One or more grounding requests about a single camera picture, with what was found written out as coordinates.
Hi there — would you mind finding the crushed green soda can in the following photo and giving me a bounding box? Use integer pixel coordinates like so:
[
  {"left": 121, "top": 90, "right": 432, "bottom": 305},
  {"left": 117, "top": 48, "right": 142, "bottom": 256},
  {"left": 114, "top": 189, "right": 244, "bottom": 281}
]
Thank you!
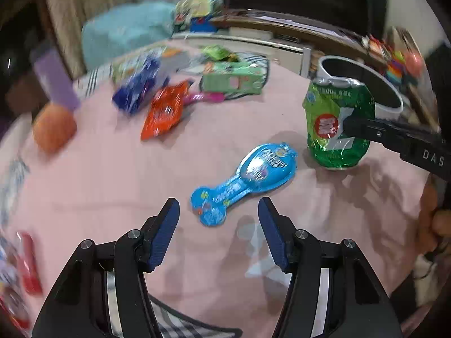
[{"left": 303, "top": 78, "right": 375, "bottom": 169}]

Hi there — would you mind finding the blue spoon-shaped wrapper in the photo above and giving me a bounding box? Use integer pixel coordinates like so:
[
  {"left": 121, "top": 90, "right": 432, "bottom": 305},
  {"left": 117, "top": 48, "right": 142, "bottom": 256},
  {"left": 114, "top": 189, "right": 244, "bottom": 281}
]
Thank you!
[{"left": 190, "top": 143, "right": 297, "bottom": 227}]

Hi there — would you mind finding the green milk carton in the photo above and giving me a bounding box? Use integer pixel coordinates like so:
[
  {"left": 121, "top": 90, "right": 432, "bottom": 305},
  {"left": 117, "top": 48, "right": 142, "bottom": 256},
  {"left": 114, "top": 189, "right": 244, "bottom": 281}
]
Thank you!
[{"left": 200, "top": 62, "right": 267, "bottom": 97}]

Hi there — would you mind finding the orange snack bag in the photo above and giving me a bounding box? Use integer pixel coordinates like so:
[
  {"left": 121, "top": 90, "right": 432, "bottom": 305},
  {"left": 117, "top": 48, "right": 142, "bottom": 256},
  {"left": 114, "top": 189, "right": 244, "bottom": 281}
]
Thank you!
[{"left": 141, "top": 80, "right": 193, "bottom": 141}]

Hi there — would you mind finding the white round trash bin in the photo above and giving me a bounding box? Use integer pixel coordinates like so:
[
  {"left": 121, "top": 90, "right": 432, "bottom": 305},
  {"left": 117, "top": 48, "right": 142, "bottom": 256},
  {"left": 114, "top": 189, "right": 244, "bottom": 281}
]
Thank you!
[{"left": 317, "top": 56, "right": 404, "bottom": 121}]

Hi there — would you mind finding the person's right hand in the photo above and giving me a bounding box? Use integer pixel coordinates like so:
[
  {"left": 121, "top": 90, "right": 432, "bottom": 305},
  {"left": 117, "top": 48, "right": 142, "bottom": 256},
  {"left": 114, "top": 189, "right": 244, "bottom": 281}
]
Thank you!
[{"left": 416, "top": 176, "right": 450, "bottom": 254}]

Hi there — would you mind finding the rainbow stacking toy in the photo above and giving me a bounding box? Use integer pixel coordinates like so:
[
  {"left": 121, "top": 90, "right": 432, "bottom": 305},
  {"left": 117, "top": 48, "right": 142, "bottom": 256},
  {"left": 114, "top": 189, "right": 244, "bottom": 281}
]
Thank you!
[{"left": 384, "top": 50, "right": 406, "bottom": 86}]

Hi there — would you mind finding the red packet on table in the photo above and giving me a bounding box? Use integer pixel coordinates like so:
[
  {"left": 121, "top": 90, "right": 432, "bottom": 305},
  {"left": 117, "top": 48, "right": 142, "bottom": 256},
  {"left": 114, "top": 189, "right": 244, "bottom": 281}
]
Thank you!
[{"left": 16, "top": 231, "right": 43, "bottom": 296}]

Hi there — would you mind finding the red apple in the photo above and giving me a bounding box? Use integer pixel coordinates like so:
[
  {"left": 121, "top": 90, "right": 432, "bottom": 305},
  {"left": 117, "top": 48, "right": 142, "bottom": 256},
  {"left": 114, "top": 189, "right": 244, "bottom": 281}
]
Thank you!
[{"left": 33, "top": 102, "right": 77, "bottom": 155}]

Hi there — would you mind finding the pink tablecloth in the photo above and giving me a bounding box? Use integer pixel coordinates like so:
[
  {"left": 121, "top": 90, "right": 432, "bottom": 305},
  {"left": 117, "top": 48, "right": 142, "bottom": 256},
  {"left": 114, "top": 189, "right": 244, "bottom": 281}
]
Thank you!
[{"left": 8, "top": 63, "right": 427, "bottom": 337}]

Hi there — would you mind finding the blue plastic wrapper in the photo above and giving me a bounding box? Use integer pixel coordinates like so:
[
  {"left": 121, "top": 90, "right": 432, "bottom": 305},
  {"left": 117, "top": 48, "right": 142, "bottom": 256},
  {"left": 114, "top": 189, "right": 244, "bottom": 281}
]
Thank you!
[{"left": 112, "top": 54, "right": 170, "bottom": 116}]

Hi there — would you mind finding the green crumpled snack wrapper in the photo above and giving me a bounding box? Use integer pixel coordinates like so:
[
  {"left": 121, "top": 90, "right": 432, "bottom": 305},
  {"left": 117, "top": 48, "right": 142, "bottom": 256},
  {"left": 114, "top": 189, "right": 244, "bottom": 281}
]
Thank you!
[{"left": 203, "top": 44, "right": 240, "bottom": 62}]

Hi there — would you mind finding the pink candy wrapper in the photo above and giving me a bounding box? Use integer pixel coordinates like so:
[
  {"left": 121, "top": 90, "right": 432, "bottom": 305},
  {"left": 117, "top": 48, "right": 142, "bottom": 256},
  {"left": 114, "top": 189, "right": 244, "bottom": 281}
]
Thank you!
[{"left": 184, "top": 92, "right": 226, "bottom": 106}]

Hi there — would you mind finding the purple tumbler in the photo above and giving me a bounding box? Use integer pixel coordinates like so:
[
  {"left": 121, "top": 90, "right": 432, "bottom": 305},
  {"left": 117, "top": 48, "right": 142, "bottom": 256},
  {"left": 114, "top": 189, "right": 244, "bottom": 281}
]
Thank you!
[{"left": 30, "top": 41, "right": 80, "bottom": 112}]

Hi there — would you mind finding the colourful book stack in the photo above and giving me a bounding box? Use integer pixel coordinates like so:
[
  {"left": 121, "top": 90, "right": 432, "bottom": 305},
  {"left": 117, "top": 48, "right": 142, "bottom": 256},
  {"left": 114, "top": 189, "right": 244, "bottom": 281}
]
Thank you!
[{"left": 110, "top": 45, "right": 191, "bottom": 82}]

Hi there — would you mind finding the toy cash register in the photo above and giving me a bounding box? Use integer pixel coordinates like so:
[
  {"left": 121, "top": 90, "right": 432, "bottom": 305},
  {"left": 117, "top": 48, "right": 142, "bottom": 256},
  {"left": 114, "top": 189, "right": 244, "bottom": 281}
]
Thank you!
[{"left": 174, "top": 0, "right": 222, "bottom": 33}]

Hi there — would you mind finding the teal covered furniture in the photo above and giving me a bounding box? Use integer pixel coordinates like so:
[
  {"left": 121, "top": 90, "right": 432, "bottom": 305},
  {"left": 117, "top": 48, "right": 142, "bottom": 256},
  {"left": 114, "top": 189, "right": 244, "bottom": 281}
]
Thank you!
[{"left": 81, "top": 1, "right": 175, "bottom": 71}]

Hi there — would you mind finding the beige curtain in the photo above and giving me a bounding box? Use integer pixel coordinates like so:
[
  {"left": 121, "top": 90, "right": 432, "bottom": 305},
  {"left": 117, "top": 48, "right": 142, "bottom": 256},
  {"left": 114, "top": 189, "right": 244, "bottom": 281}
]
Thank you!
[{"left": 46, "top": 0, "right": 134, "bottom": 79}]

